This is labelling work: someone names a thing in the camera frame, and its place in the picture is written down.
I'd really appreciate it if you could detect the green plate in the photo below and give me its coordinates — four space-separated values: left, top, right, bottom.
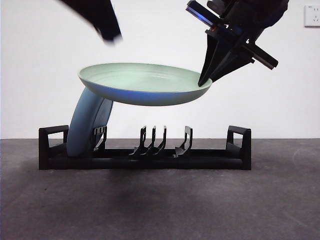
78 62 213 107

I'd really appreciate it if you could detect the black plate rack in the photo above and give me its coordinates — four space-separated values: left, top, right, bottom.
38 124 252 171

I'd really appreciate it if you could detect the blue plate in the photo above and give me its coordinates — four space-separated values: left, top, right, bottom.
66 87 115 158

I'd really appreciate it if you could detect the white wall socket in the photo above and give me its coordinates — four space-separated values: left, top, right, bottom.
304 5 320 28

